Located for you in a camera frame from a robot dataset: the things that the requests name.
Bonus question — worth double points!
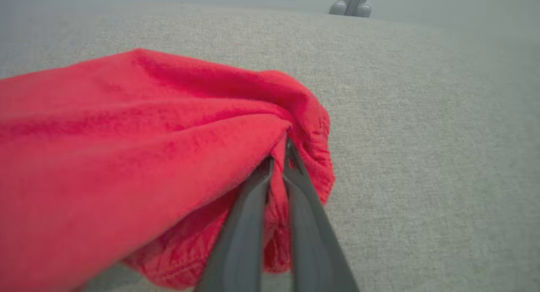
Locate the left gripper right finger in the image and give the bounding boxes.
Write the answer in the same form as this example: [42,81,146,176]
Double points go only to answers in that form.
[283,138,360,292]

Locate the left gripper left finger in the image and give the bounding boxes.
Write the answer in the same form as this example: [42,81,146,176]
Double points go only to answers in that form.
[194,157,275,292]

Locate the grey double partition post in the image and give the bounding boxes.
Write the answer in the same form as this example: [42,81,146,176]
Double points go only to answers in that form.
[329,0,374,18]

